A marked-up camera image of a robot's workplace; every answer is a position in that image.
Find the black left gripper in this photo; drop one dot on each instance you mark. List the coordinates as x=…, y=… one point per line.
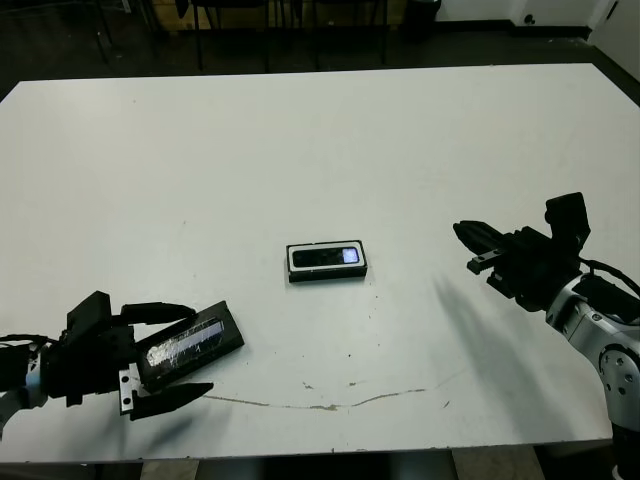
x=85, y=365

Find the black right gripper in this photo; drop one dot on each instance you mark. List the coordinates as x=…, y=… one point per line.
x=530, y=270

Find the black box lid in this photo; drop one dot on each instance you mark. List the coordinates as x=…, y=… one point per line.
x=200, y=340

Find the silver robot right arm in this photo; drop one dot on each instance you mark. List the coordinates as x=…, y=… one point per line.
x=590, y=325

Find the black box with white insert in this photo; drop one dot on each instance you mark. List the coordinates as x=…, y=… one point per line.
x=325, y=276

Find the black trash bin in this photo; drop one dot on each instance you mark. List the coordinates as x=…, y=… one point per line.
x=422, y=17

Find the white door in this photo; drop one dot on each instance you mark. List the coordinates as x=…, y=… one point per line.
x=620, y=25

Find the black mesh chair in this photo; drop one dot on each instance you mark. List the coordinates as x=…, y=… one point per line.
x=198, y=45

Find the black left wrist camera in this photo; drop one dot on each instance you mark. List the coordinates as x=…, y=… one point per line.
x=90, y=315

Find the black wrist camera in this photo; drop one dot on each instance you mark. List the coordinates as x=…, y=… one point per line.
x=567, y=215
x=90, y=315

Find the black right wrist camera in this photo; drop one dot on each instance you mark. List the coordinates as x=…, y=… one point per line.
x=567, y=215

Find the small black wall fixture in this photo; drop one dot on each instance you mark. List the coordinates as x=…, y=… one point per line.
x=528, y=19

